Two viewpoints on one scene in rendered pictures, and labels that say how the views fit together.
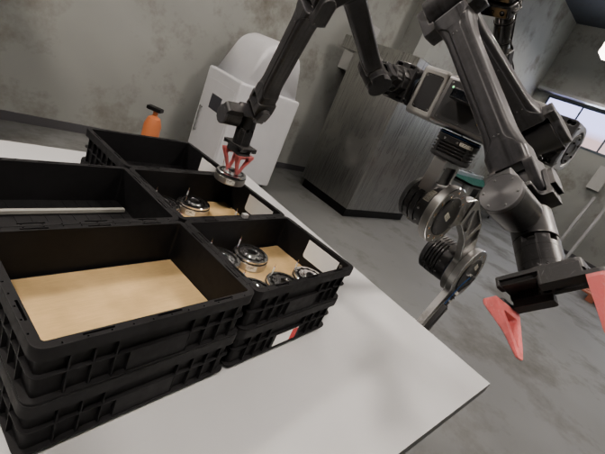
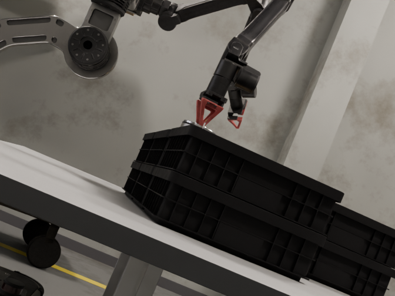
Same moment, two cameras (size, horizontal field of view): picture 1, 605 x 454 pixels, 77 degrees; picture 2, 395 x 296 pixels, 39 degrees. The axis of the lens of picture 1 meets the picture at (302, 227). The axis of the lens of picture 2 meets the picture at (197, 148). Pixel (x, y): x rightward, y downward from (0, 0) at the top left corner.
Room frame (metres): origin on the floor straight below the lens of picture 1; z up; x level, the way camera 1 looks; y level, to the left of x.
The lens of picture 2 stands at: (2.34, 1.47, 0.78)
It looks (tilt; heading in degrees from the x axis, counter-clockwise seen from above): 5 degrees up; 226
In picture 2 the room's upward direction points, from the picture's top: 23 degrees clockwise
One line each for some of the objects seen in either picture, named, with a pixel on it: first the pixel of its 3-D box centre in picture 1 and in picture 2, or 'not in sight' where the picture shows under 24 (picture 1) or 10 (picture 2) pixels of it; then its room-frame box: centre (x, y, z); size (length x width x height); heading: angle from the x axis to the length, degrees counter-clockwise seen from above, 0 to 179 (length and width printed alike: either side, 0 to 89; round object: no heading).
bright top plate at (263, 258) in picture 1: (250, 253); not in sight; (0.97, 0.10, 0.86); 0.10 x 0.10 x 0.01
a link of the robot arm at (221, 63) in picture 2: (246, 119); (227, 71); (1.22, 0.30, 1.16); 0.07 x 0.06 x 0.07; 138
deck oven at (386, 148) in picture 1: (378, 137); not in sight; (5.38, -0.45, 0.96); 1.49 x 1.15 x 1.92; 140
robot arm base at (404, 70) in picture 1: (395, 78); not in sight; (1.37, -0.08, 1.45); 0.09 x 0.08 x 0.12; 50
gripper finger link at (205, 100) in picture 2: (234, 157); (207, 111); (1.23, 0.30, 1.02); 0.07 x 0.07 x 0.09; 56
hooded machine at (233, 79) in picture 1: (245, 111); not in sight; (4.09, 1.05, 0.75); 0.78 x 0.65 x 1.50; 139
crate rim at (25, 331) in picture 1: (130, 269); not in sight; (0.60, 0.26, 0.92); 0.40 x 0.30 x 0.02; 147
